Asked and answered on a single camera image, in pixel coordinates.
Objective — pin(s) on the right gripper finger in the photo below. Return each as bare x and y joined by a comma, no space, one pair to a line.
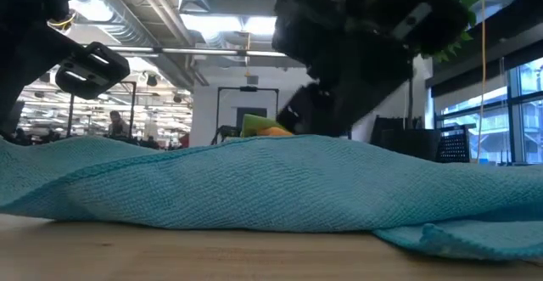
303,111
365,107

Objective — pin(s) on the orange microfiber towel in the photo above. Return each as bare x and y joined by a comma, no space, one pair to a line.
275,131

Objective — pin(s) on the green microfiber towel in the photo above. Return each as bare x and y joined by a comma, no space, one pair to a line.
256,124

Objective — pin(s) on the blue microfiber towel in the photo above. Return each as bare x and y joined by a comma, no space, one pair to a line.
271,183

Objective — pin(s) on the black background robot arm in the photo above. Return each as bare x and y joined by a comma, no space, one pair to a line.
227,131

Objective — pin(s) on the black leaning panel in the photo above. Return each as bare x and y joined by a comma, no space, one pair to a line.
382,124

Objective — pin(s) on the black perforated crate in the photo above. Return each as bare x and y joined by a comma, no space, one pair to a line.
456,147

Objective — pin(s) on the person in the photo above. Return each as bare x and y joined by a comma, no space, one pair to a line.
118,126

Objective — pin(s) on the long ceiling light strip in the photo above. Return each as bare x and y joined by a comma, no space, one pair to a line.
203,51

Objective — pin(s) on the dark framed window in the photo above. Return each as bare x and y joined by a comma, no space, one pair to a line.
492,119

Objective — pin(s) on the black background frame stand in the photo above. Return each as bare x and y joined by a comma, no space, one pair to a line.
132,102
248,88

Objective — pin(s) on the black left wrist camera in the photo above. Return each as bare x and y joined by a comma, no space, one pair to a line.
91,71

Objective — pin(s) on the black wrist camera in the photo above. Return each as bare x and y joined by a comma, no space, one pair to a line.
407,13
91,71

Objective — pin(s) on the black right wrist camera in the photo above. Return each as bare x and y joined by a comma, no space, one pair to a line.
407,13

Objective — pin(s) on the silver ventilation duct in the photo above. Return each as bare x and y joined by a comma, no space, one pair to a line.
127,22

